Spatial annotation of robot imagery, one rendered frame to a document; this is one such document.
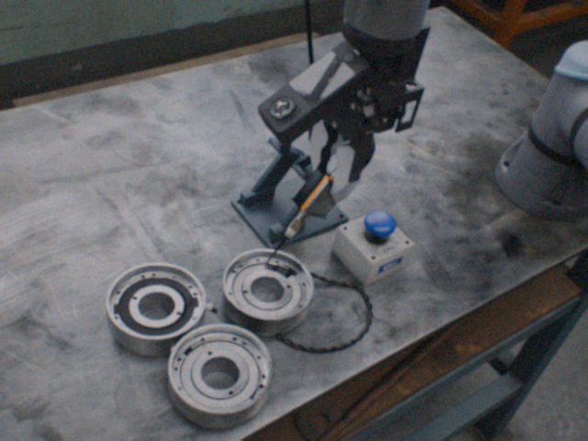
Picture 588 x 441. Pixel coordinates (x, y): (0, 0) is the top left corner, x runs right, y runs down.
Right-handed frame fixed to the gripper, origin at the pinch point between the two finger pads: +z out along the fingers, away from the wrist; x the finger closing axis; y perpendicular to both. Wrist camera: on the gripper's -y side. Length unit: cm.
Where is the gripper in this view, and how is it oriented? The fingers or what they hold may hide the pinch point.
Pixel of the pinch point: (325, 186)
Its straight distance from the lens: 80.6
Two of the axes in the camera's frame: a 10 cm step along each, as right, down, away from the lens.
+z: -1.5, 7.1, 6.9
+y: 8.2, -3.0, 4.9
